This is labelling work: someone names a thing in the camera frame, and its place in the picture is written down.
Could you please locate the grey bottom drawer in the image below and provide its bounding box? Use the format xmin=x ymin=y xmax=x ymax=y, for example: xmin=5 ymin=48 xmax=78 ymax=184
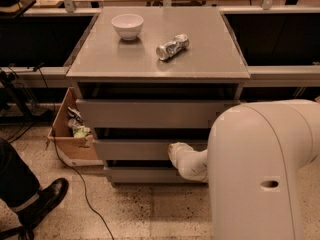
xmin=104 ymin=160 xmax=193 ymax=184

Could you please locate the black floor cable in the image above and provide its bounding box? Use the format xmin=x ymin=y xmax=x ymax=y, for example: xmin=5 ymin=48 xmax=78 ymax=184
xmin=33 ymin=63 xmax=116 ymax=240

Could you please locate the grey top drawer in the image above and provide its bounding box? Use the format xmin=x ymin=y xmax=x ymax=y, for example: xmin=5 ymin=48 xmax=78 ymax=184
xmin=75 ymin=82 xmax=241 ymax=129

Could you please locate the grey drawer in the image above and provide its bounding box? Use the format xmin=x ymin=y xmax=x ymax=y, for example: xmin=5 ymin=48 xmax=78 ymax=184
xmin=93 ymin=128 xmax=210 ymax=160
xmin=75 ymin=82 xmax=241 ymax=129
xmin=104 ymin=160 xmax=193 ymax=184

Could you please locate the white bowl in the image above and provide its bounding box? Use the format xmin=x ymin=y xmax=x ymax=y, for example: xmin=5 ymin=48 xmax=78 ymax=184
xmin=111 ymin=14 xmax=144 ymax=40

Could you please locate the cardboard box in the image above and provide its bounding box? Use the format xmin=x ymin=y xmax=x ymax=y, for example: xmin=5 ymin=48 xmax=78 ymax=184
xmin=48 ymin=88 xmax=98 ymax=162

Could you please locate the black leather shoe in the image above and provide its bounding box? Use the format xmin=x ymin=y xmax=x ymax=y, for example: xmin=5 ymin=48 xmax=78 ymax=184
xmin=15 ymin=178 xmax=69 ymax=227

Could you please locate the crumpled trash in box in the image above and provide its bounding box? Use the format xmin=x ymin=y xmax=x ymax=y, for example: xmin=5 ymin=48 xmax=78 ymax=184
xmin=67 ymin=107 xmax=91 ymax=138

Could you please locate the crushed silver can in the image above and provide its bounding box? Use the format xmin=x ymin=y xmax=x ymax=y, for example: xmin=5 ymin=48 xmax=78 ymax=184
xmin=156 ymin=34 xmax=189 ymax=61

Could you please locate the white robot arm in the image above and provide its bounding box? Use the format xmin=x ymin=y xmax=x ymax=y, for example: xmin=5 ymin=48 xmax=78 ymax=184
xmin=168 ymin=99 xmax=320 ymax=240

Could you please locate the dark trouser leg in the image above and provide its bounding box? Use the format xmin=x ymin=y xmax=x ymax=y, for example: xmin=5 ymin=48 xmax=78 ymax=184
xmin=0 ymin=138 xmax=40 ymax=213

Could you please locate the white yellow gripper body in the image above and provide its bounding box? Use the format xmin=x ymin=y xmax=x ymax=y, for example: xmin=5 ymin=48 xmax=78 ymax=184
xmin=167 ymin=142 xmax=208 ymax=182

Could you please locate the grey drawer cabinet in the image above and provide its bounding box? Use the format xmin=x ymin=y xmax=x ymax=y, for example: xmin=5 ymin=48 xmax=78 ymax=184
xmin=67 ymin=7 xmax=249 ymax=183

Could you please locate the grey middle drawer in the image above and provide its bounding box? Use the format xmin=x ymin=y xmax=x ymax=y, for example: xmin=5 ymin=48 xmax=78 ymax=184
xmin=93 ymin=128 xmax=210 ymax=160

